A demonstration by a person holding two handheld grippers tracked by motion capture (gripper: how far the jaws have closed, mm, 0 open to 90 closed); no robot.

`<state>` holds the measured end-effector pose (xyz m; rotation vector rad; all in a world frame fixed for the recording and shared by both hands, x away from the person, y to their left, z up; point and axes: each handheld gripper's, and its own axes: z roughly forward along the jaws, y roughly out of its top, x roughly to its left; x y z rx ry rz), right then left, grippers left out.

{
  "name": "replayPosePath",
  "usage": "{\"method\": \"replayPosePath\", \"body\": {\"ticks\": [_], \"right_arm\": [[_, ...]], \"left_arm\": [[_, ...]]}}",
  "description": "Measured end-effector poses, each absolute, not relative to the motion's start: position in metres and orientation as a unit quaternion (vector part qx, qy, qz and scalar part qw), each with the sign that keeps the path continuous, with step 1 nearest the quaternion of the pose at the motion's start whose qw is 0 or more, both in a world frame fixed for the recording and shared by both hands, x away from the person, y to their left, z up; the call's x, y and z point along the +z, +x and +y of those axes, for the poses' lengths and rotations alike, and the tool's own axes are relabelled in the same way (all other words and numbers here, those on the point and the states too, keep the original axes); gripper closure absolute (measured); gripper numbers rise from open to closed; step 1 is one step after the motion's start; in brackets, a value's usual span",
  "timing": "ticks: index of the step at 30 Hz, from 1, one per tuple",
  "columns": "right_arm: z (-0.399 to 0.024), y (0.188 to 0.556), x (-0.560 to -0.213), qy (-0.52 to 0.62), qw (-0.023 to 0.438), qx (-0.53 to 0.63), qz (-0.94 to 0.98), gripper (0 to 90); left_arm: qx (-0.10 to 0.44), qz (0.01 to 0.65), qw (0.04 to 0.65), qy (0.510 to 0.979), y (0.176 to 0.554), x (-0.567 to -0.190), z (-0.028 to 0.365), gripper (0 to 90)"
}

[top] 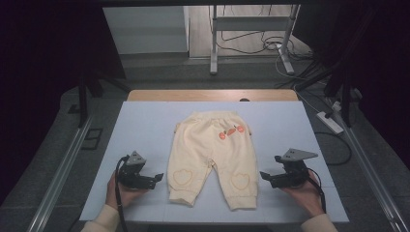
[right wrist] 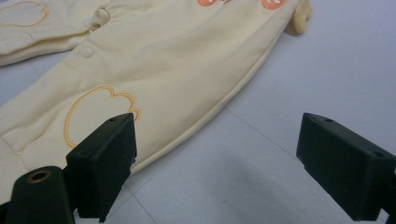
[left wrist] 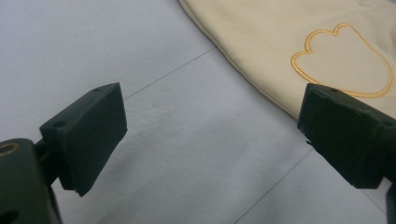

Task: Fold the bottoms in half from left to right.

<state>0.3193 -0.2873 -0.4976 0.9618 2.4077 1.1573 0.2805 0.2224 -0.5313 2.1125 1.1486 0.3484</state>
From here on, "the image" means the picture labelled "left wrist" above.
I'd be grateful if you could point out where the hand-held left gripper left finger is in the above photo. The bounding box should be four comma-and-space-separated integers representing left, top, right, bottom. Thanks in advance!
39, 82, 128, 198

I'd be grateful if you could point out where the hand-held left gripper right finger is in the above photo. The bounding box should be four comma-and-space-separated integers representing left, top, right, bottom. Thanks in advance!
297, 82, 396, 189

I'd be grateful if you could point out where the cream cloth garment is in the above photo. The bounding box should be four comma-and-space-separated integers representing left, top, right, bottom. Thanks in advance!
178, 0, 396, 120

